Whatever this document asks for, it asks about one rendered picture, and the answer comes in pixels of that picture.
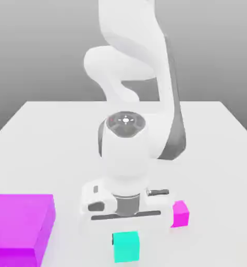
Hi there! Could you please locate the small cyan cube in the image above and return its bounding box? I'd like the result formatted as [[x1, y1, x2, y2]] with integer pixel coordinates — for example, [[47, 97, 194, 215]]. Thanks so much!
[[112, 230, 141, 263]]

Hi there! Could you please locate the large magenta box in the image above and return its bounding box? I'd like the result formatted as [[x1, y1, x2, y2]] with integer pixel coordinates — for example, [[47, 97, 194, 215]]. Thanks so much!
[[0, 193, 57, 267]]

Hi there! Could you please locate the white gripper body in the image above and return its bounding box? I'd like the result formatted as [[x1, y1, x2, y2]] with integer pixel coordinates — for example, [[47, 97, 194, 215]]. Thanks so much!
[[78, 210, 172, 237]]

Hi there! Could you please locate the small magenta cube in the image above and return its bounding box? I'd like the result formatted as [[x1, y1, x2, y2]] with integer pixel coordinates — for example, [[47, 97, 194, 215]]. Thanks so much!
[[170, 200, 190, 228]]

